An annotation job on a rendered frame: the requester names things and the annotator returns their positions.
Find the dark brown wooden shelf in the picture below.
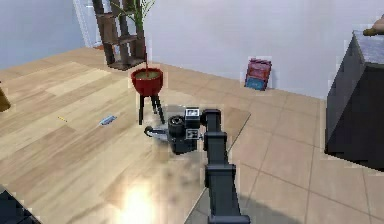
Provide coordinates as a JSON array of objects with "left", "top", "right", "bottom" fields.
[{"left": 91, "top": 0, "right": 148, "bottom": 72}]

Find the dark grey counter cabinet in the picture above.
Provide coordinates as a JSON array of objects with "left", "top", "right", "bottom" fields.
[{"left": 324, "top": 30, "right": 384, "bottom": 172}]

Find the brown object on counter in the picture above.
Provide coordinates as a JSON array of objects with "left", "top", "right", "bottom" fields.
[{"left": 362, "top": 14, "right": 384, "bottom": 37}]

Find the green plant in red pot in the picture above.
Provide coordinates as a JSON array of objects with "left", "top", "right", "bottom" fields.
[{"left": 111, "top": 0, "right": 167, "bottom": 126}]

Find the small blue flat object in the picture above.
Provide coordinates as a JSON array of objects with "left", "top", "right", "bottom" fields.
[{"left": 98, "top": 115, "right": 118, "bottom": 126}]

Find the red and blue box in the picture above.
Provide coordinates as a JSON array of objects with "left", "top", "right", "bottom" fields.
[{"left": 244, "top": 57, "right": 273, "bottom": 92}]

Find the black furniture corner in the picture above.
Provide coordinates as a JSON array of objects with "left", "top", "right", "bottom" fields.
[{"left": 0, "top": 187, "right": 43, "bottom": 224}]

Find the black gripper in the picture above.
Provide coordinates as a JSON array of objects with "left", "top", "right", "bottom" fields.
[{"left": 143, "top": 114, "right": 199, "bottom": 156}]

